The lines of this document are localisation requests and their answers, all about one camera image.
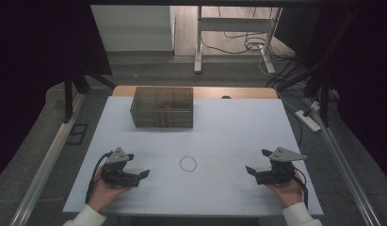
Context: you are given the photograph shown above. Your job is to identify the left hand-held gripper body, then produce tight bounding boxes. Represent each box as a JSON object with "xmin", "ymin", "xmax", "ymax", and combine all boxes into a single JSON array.
[{"xmin": 101, "ymin": 146, "xmax": 142, "ymax": 188}]

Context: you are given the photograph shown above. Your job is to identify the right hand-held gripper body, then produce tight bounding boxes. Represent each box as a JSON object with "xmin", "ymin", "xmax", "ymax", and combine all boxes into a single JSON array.
[{"xmin": 254, "ymin": 146, "xmax": 308, "ymax": 186}]

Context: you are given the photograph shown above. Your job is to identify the brown transparent drawer box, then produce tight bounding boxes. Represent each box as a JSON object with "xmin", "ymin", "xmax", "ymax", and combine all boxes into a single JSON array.
[{"xmin": 129, "ymin": 87, "xmax": 195, "ymax": 129}]

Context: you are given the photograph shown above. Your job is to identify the person's right hand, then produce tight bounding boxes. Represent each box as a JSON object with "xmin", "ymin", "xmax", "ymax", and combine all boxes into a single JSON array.
[{"xmin": 265, "ymin": 174, "xmax": 306, "ymax": 209}]

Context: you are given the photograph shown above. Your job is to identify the person's left hand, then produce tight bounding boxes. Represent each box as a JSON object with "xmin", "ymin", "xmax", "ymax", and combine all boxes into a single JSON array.
[{"xmin": 87, "ymin": 165, "xmax": 133, "ymax": 215}]

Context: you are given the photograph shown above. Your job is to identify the white table mat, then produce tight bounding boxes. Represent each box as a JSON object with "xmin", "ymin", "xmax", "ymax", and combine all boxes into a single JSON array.
[{"xmin": 62, "ymin": 95, "xmax": 325, "ymax": 217}]

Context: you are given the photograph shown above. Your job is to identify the white power strip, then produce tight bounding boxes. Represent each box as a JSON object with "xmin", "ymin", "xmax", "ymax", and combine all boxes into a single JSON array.
[{"xmin": 294, "ymin": 108, "xmax": 323, "ymax": 133}]

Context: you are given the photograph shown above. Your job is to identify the black stand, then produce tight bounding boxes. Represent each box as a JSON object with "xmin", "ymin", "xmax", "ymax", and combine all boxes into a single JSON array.
[
  {"xmin": 275, "ymin": 8, "xmax": 363, "ymax": 127},
  {"xmin": 62, "ymin": 66, "xmax": 118, "ymax": 124}
]

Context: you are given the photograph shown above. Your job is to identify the white cabinet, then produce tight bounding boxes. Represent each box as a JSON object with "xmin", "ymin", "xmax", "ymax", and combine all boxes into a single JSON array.
[{"xmin": 89, "ymin": 5, "xmax": 177, "ymax": 54}]

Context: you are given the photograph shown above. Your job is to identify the black curtain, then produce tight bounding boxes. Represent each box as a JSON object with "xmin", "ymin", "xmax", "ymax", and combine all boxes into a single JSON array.
[
  {"xmin": 0, "ymin": 0, "xmax": 113, "ymax": 184},
  {"xmin": 275, "ymin": 5, "xmax": 387, "ymax": 177}
]

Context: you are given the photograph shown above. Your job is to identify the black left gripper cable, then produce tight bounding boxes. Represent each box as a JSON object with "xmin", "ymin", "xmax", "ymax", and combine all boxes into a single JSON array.
[{"xmin": 85, "ymin": 151, "xmax": 114, "ymax": 204}]

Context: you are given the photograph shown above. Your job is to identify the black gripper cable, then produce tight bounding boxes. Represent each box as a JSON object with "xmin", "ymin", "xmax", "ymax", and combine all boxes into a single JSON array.
[
  {"xmin": 85, "ymin": 151, "xmax": 114, "ymax": 204},
  {"xmin": 291, "ymin": 168, "xmax": 310, "ymax": 211}
]

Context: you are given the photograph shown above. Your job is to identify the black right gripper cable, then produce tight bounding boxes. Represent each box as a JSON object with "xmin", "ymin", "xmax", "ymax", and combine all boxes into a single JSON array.
[{"xmin": 291, "ymin": 168, "xmax": 310, "ymax": 211}]

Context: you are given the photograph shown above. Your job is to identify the aluminium floor rail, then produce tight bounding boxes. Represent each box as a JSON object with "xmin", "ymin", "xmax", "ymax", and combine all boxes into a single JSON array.
[
  {"xmin": 307, "ymin": 100, "xmax": 383, "ymax": 226},
  {"xmin": 8, "ymin": 93, "xmax": 86, "ymax": 226}
]

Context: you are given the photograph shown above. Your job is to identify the black floor cable bundle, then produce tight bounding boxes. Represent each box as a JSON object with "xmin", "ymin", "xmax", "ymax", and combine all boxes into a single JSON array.
[{"xmin": 266, "ymin": 58, "xmax": 309, "ymax": 92}]

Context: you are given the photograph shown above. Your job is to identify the black floor cable coil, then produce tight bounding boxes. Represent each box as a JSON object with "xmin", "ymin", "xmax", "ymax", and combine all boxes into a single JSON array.
[{"xmin": 201, "ymin": 6, "xmax": 297, "ymax": 63}]

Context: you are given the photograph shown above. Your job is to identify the white metal desk frame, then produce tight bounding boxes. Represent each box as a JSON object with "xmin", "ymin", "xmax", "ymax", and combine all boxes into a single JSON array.
[{"xmin": 194, "ymin": 6, "xmax": 283, "ymax": 75}]

